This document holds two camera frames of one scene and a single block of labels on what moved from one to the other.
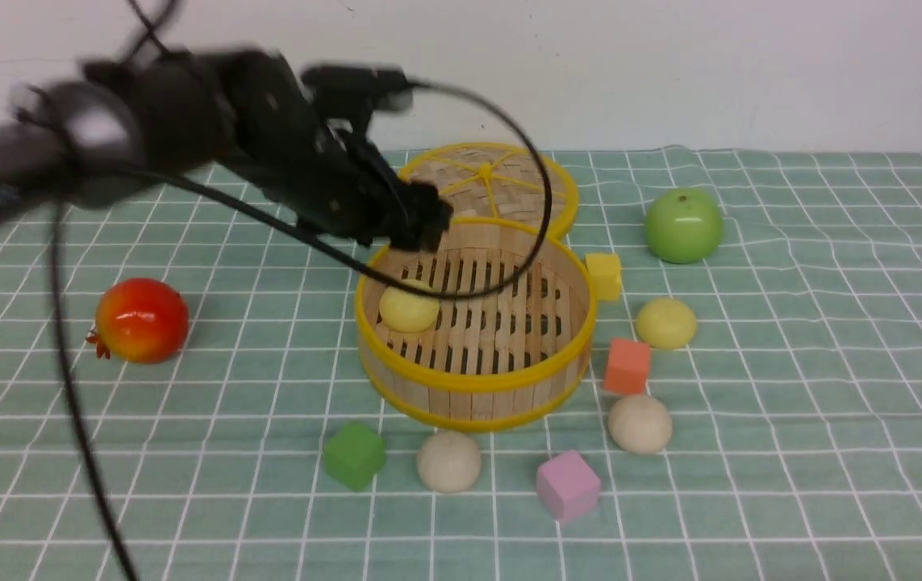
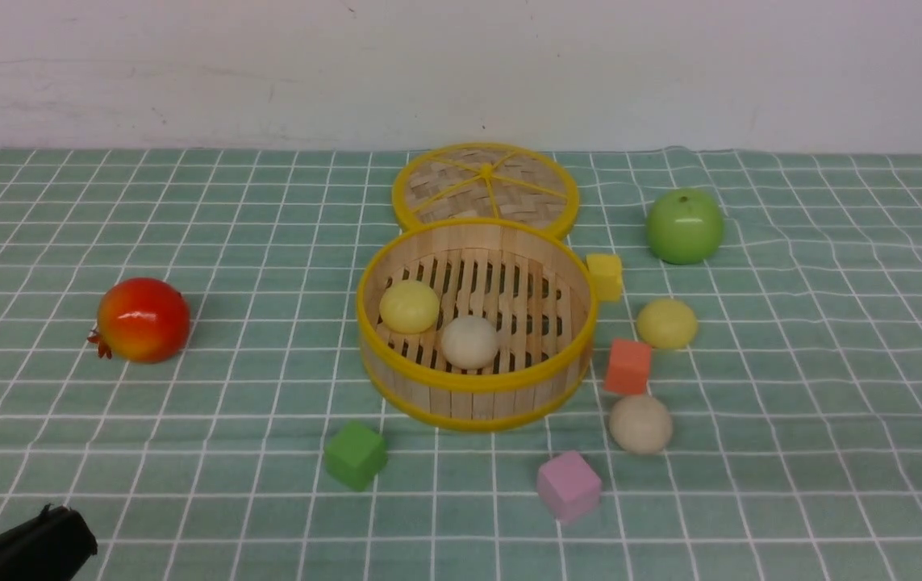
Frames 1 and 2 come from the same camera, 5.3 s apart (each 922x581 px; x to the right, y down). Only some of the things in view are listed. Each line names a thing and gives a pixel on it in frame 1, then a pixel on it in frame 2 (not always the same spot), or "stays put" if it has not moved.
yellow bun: (406, 312) stays put
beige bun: (639, 424) stays put
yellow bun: (666, 323) stays put
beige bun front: (448, 461) -> (469, 342)
